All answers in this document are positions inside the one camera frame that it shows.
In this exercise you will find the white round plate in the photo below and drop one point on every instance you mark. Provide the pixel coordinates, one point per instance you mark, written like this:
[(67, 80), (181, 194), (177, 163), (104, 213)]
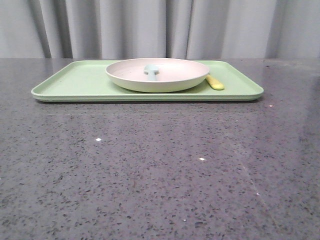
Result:
[(174, 74)]

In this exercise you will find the yellow plastic fork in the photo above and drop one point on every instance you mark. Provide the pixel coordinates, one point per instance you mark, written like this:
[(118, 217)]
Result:
[(214, 83)]

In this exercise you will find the light blue plastic spoon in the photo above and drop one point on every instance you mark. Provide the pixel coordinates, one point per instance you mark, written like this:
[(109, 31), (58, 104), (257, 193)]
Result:
[(151, 70)]

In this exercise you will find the light green rectangular tray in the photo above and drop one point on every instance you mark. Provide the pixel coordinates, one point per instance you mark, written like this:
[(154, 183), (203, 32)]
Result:
[(87, 81)]

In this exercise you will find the grey pleated curtain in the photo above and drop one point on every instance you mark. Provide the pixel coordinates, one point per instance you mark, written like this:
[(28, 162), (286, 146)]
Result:
[(184, 29)]

